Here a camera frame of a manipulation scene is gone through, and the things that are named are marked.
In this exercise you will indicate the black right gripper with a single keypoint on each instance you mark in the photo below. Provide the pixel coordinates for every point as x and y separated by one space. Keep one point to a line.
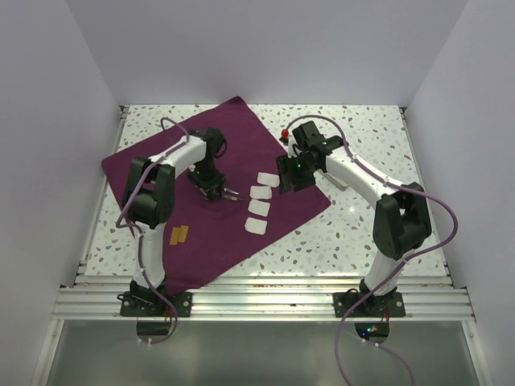
286 166

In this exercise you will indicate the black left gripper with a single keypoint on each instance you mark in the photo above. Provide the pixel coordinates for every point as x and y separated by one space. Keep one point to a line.
216 182

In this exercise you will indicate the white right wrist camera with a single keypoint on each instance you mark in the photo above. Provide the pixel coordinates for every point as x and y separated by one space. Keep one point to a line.
287 139

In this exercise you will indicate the orange adhesive bandage strips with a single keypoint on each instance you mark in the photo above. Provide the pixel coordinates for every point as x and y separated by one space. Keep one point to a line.
178 235

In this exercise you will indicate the steel instrument tray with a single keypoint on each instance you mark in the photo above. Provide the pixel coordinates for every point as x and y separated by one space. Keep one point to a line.
337 183

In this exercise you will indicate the aluminium rail frame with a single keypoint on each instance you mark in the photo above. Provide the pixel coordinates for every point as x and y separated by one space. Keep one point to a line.
296 277

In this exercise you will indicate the white gauze pad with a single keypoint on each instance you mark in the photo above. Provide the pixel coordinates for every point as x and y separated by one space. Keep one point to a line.
268 179
255 226
258 207
260 192

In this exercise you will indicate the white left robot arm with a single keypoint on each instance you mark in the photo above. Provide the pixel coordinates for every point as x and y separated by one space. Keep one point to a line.
149 196

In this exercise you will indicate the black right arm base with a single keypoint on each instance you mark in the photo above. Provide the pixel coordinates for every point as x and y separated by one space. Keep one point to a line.
390 305

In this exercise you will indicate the purple cloth mat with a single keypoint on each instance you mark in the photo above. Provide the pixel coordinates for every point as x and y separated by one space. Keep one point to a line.
217 239

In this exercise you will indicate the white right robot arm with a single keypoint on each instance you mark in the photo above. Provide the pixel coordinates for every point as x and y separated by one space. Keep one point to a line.
401 220

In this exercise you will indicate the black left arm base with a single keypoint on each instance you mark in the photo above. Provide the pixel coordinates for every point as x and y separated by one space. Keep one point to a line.
143 302

